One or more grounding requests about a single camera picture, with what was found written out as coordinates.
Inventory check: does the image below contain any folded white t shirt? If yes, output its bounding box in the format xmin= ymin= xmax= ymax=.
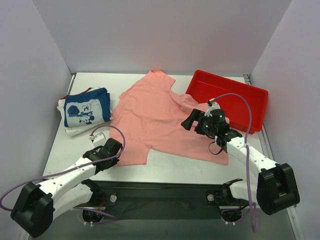
xmin=57 ymin=86 xmax=112 ymax=138

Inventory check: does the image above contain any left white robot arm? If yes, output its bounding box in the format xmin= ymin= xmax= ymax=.
xmin=10 ymin=138 xmax=123 ymax=238

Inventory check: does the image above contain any pink t shirt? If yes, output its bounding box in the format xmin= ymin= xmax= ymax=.
xmin=110 ymin=69 xmax=229 ymax=166

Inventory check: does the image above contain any right aluminium frame rail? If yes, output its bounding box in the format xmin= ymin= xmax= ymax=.
xmin=243 ymin=73 xmax=278 ymax=163

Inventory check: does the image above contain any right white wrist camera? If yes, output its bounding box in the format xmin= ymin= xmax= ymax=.
xmin=204 ymin=98 xmax=221 ymax=117

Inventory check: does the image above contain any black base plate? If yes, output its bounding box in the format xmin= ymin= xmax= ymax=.
xmin=80 ymin=180 xmax=249 ymax=221

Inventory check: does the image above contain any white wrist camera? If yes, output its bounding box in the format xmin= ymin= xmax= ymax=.
xmin=89 ymin=132 xmax=107 ymax=147
xmin=204 ymin=98 xmax=221 ymax=117

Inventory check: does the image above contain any red plastic bin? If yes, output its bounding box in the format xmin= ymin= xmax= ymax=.
xmin=186 ymin=70 xmax=269 ymax=134

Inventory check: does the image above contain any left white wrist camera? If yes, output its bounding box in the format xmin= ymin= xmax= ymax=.
xmin=89 ymin=132 xmax=107 ymax=147

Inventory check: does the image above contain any folded blue printed t shirt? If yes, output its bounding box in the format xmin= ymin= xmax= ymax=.
xmin=62 ymin=87 xmax=112 ymax=128

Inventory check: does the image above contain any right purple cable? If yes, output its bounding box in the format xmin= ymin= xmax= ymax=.
xmin=207 ymin=92 xmax=260 ymax=232

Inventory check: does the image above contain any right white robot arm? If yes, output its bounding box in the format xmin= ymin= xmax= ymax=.
xmin=181 ymin=109 xmax=300 ymax=215

